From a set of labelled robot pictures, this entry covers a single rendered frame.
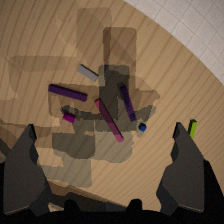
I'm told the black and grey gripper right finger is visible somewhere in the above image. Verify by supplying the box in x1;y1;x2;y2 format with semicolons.
156;122;224;224

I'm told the pink rod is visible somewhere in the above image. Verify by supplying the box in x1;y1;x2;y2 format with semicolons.
94;98;124;143

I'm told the small magenta block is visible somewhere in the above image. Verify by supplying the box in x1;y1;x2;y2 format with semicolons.
62;111;76;123

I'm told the purple rod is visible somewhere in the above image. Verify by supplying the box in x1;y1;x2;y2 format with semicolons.
48;84;87;102
120;85;137;122

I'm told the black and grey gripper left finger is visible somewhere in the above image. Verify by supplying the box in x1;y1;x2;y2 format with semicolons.
0;124;53;224

